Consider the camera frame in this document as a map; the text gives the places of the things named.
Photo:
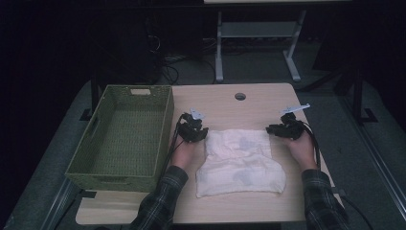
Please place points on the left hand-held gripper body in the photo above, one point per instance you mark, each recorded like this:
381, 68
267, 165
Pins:
190, 129

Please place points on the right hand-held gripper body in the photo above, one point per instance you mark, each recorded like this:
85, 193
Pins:
290, 127

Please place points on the cream cloth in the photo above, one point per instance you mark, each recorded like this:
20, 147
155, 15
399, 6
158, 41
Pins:
239, 163

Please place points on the green woven basket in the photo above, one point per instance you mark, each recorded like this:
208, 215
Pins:
127, 127

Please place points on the person's left hand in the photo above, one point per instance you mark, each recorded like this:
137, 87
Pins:
185, 155

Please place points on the person's right hand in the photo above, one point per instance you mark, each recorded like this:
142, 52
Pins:
301, 151

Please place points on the black stand leg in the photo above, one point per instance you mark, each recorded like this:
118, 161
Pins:
359, 96
94, 96

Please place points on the dark tape strip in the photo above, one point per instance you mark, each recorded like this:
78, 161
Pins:
339, 191
86, 194

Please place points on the dark computer tower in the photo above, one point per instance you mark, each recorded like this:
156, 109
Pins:
130, 51

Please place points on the grey metal floor rail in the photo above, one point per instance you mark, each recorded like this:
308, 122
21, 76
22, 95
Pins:
376, 153
59, 204

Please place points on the grey metal table frame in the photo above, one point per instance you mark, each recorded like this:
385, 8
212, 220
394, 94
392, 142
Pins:
255, 30

